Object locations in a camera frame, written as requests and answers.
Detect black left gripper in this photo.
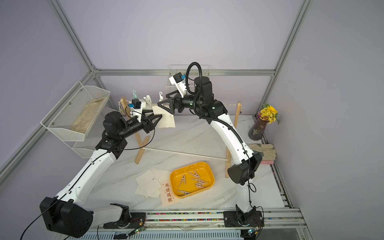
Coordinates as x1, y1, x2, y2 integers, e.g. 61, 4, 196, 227
119, 110, 162, 140

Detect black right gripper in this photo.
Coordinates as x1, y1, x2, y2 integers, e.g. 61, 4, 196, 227
160, 90, 205, 116

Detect white hooked clothespin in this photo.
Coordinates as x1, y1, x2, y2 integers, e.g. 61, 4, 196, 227
159, 92, 164, 102

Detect white plastic clothespin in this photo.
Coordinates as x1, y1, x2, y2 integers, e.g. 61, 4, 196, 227
143, 95, 153, 107

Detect green plastic clothespin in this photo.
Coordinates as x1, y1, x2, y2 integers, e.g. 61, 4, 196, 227
133, 90, 138, 100

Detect pink wooden clothespin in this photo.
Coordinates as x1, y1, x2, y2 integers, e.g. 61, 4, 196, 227
179, 175, 186, 187

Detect grey plastic clothespin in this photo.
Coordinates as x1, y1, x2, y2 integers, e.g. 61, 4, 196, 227
177, 189, 190, 196

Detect pink lettered postcard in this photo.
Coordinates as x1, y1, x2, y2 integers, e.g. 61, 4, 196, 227
159, 180, 180, 208

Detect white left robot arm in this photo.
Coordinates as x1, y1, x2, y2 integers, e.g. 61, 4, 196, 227
40, 112, 162, 238

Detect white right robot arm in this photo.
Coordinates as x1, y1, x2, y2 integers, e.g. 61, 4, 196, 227
158, 62, 263, 226

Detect wooden clothesline rack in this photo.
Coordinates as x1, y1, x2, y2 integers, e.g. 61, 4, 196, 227
133, 116, 234, 178

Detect beige cloth in shelf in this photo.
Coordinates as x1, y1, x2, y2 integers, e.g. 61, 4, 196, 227
70, 97, 106, 134

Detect white mesh lower shelf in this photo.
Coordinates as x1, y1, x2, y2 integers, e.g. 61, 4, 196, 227
71, 107, 116, 159

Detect white mesh shelf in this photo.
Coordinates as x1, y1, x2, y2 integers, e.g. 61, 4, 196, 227
71, 107, 116, 159
41, 82, 110, 142

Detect white mesh upper shelf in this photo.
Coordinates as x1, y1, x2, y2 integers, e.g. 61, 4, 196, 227
41, 82, 110, 142

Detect yellow plastic tray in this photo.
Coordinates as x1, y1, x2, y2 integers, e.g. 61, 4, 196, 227
170, 162, 215, 199

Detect dark purple vase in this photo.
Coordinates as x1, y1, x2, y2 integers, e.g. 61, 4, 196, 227
248, 116, 269, 141

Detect beige work gloves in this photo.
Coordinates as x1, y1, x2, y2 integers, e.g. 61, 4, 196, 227
248, 144, 277, 161

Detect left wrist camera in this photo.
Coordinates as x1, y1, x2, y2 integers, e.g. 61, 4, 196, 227
128, 99, 142, 118

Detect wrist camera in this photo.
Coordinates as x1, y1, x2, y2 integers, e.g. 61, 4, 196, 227
169, 72, 187, 98
128, 99, 142, 118

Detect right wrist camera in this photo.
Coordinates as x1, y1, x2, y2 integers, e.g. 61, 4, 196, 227
169, 72, 187, 98

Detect white wire wall basket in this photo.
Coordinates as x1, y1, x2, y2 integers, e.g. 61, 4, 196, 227
166, 65, 200, 95

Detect aluminium cage frame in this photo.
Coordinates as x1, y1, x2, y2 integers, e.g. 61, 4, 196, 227
0, 0, 314, 187

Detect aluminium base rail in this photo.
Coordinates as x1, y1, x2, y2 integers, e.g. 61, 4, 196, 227
80, 209, 313, 240

